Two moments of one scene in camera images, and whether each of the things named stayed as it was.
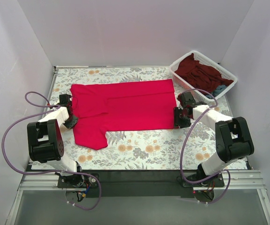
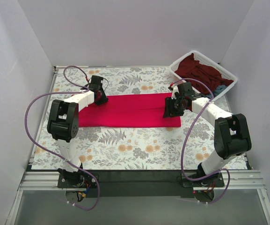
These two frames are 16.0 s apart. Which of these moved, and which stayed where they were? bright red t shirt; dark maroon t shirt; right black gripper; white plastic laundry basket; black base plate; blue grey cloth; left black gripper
Moved: left black gripper; bright red t shirt; right black gripper
Stayed: dark maroon t shirt; black base plate; white plastic laundry basket; blue grey cloth
